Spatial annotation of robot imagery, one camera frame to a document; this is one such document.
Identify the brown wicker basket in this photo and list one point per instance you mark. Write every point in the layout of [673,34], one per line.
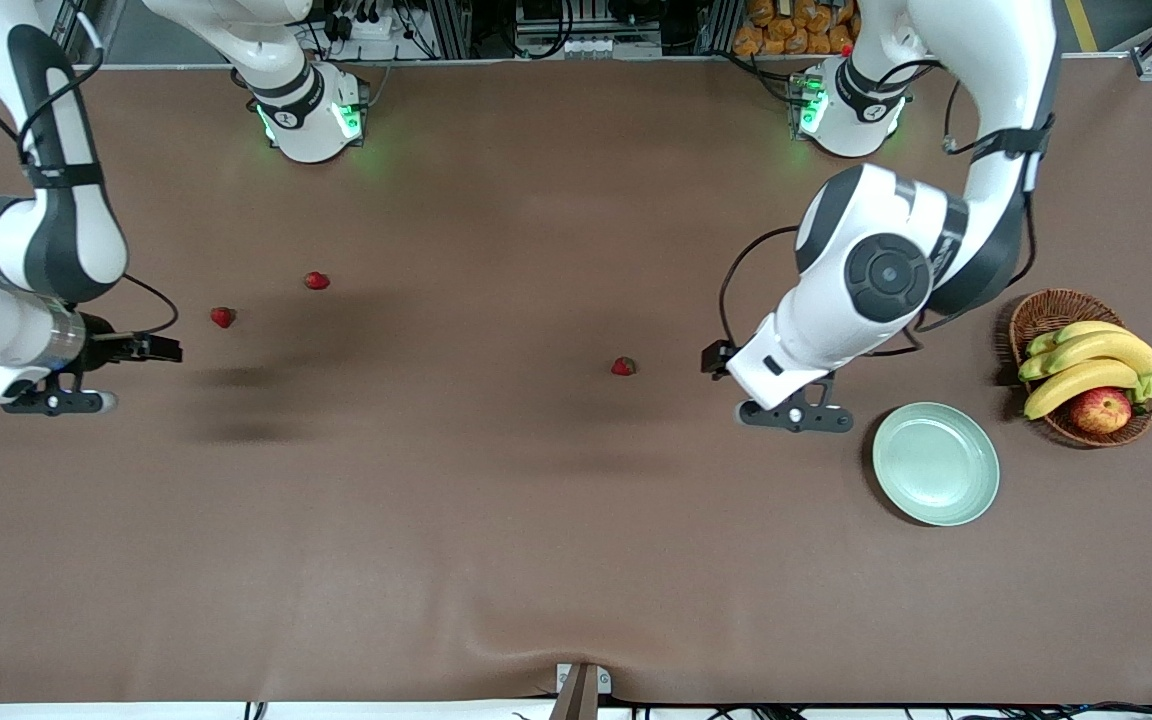
[1046,310]

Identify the orange bread rolls pile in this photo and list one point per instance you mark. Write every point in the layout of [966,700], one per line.
[796,30]

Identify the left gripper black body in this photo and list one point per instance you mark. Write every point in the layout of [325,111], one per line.
[715,358]

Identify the small yellow green banana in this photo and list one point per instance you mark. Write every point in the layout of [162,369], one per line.
[1086,330]

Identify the pale green round plate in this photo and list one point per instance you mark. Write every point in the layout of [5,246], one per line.
[936,465]

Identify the white connector block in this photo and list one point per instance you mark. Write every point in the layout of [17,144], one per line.
[591,47]

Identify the brown table cover mat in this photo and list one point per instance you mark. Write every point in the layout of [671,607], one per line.
[496,520]

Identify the grey metal clamp bracket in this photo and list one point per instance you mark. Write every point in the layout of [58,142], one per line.
[581,690]

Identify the white power strip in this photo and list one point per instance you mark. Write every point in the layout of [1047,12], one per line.
[381,25]

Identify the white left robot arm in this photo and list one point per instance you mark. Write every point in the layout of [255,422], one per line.
[886,270]

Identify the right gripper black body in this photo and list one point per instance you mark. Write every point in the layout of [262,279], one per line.
[108,347]

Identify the red strawberry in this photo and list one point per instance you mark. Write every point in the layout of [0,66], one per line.
[316,281]
[623,367]
[223,317]

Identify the red apple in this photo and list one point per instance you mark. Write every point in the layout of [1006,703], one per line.
[1101,410]

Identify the aluminium frame post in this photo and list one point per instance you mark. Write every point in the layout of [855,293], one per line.
[721,25]
[448,25]

